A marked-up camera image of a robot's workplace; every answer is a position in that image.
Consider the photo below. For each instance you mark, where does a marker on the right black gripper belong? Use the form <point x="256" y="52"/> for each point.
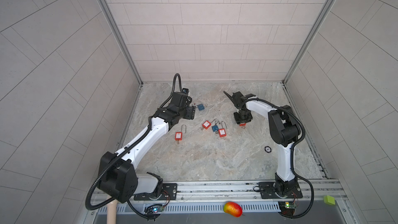
<point x="238" y="121"/>

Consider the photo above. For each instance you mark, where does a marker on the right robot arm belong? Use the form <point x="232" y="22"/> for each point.
<point x="286" y="131"/>

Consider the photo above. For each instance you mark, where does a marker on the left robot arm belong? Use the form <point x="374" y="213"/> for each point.
<point x="117" y="172"/>

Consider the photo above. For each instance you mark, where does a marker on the blue padlock far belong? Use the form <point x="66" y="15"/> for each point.
<point x="200" y="107"/>

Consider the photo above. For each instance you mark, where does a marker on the blue padlock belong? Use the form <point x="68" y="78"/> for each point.
<point x="200" y="107"/>
<point x="215" y="128"/>

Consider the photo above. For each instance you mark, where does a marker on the blue padlock centre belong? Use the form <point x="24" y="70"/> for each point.
<point x="215" y="128"/>

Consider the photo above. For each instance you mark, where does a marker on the mango fruit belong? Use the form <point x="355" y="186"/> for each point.
<point x="233" y="209"/>

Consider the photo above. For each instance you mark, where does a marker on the right circuit board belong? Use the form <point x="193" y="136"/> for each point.
<point x="287" y="208"/>

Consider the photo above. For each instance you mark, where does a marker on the circuit board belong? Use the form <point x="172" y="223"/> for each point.
<point x="154" y="209"/>
<point x="287" y="208"/>

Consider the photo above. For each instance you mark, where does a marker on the left circuit board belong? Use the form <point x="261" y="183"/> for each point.
<point x="154" y="209"/>

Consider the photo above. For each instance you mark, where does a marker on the green cube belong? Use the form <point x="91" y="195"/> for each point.
<point x="329" y="200"/>

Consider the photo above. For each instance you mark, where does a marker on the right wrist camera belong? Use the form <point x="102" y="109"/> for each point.
<point x="238" y="99"/>

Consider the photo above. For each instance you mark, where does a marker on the black ring marker right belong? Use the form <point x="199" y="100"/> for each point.
<point x="267" y="149"/>

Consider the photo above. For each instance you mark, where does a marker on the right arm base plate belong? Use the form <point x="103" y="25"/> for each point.
<point x="280" y="190"/>

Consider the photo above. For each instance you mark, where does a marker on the aluminium rail frame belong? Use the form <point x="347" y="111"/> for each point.
<point x="209" y="197"/>

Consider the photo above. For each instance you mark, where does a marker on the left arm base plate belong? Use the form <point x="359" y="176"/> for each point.
<point x="168" y="191"/>

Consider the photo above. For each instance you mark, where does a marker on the beige wooden handle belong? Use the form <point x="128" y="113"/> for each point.
<point x="112" y="212"/>

